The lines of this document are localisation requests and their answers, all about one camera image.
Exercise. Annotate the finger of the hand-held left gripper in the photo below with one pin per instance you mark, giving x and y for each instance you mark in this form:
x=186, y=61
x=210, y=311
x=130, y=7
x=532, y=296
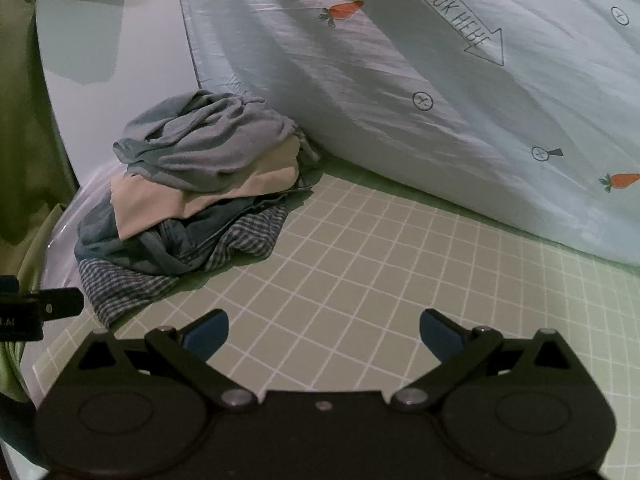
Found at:
x=62, y=302

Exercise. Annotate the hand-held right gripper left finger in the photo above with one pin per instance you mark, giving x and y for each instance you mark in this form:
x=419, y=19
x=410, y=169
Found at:
x=207, y=335

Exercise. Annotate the white mattress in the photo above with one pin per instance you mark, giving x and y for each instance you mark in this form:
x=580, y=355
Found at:
x=67, y=225

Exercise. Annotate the white bed end panel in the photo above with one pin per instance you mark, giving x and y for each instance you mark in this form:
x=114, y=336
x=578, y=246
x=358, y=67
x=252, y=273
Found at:
x=115, y=60

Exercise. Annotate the green curtain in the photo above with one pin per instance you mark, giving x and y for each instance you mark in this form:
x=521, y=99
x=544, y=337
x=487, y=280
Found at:
x=25, y=135

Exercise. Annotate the grey shirt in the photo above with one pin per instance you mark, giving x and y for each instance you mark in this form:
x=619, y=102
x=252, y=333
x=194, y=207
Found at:
x=200, y=150

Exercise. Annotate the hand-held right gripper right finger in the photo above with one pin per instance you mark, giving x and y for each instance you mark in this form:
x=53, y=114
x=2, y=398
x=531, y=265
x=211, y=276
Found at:
x=440, y=335

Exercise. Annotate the blue checkered shirt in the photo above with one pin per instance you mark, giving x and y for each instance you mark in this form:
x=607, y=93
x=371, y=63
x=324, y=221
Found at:
x=125, y=290

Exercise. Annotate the pale carrot print quilt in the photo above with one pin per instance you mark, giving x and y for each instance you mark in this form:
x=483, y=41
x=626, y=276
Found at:
x=425, y=85

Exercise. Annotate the blue denim jeans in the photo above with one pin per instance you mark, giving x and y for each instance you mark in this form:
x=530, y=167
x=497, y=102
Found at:
x=100, y=240

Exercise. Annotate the beige garment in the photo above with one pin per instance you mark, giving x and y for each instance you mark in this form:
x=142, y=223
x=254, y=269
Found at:
x=150, y=200

